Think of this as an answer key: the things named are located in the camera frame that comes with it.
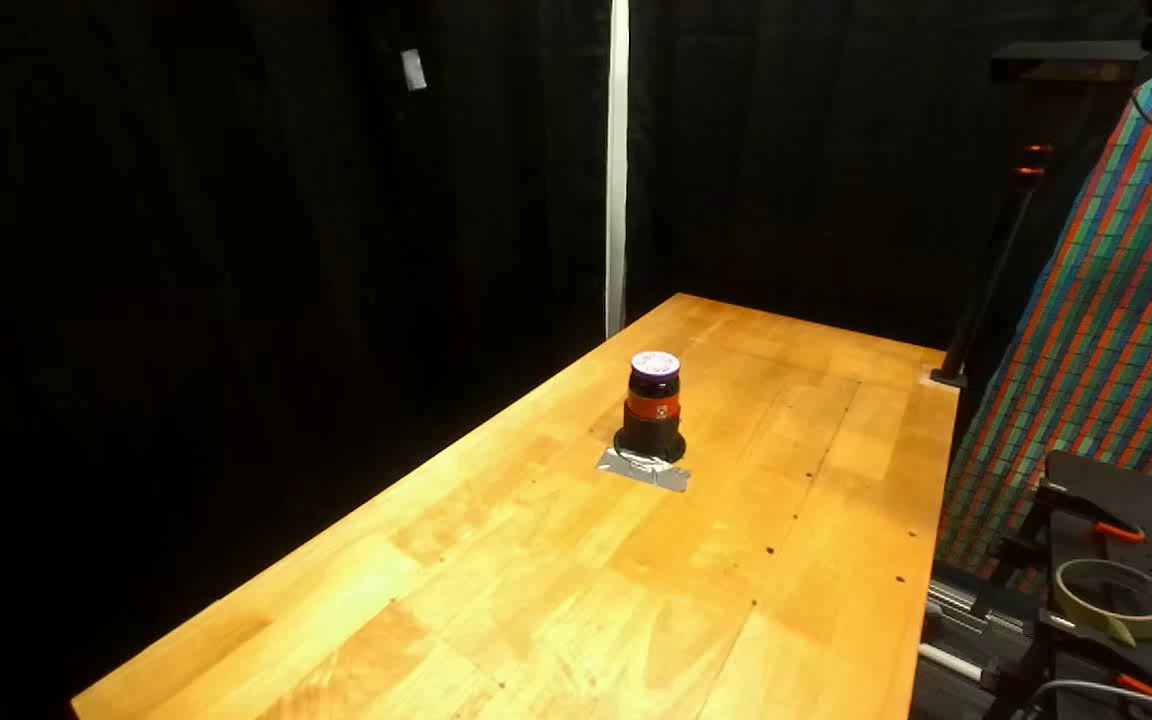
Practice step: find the dark upside-down cup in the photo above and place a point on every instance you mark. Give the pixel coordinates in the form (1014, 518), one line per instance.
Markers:
(652, 425)

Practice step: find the orange knob on stand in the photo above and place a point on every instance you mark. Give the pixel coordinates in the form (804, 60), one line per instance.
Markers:
(1033, 160)

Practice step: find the black tripod stand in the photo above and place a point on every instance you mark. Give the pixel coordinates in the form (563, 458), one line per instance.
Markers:
(1003, 253)

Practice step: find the colourful patterned board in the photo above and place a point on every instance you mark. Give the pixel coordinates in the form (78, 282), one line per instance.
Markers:
(1123, 333)

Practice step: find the black perforated plate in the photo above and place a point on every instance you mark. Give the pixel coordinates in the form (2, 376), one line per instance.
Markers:
(1138, 503)

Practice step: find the beige tape roll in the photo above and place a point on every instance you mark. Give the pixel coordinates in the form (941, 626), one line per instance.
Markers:
(1113, 599)

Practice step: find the white vertical pole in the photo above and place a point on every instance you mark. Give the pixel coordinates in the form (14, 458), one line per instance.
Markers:
(619, 160)

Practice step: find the small white tag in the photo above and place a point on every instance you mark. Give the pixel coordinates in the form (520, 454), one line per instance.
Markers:
(415, 68)

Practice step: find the aluminium rail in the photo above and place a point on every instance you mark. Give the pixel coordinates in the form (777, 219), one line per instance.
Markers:
(963, 626)

